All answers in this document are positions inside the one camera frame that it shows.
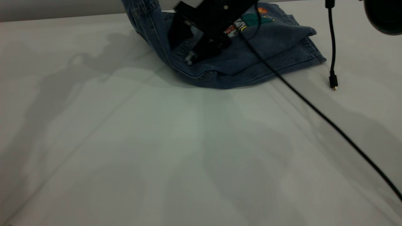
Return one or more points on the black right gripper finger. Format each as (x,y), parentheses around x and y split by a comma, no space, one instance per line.
(185,34)
(210,47)

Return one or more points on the blue denim shorts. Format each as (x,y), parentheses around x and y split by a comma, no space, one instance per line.
(251,62)

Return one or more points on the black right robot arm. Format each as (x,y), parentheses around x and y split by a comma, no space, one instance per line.
(386,15)

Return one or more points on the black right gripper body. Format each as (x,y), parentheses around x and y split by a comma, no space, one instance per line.
(220,18)

